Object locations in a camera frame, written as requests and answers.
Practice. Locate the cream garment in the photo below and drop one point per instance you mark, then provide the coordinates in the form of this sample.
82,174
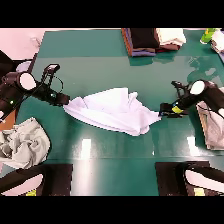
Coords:
170,36

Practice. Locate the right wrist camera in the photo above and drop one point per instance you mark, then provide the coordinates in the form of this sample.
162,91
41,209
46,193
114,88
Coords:
179,88

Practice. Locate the black garment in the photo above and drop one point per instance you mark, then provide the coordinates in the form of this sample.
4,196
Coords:
144,38

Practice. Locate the green garment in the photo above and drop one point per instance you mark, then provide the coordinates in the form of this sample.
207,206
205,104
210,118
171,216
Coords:
207,35

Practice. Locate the dark red garment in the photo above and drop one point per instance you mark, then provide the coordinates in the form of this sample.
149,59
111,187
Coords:
168,48

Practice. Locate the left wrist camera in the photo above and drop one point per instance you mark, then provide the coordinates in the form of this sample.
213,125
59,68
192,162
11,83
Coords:
50,70

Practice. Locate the grey garment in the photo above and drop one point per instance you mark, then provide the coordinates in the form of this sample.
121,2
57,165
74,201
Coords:
25,143
211,128

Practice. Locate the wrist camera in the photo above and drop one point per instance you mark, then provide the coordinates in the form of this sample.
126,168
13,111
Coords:
50,70
179,88

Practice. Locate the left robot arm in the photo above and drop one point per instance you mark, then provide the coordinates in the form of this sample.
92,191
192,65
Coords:
15,87

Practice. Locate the purple garment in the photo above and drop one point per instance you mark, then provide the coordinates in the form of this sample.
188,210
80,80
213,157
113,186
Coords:
144,53

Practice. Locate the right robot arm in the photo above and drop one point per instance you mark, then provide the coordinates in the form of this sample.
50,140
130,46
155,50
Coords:
210,93

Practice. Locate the white shirt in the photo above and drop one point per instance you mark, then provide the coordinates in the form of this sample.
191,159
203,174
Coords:
113,110

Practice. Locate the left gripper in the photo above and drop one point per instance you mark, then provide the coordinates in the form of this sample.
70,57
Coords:
60,98

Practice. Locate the white garment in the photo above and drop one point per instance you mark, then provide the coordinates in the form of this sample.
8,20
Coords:
218,41

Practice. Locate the orange garment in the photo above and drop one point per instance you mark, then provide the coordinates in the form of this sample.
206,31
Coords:
126,41

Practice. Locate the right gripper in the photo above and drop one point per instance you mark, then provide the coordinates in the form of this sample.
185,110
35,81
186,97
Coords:
168,109

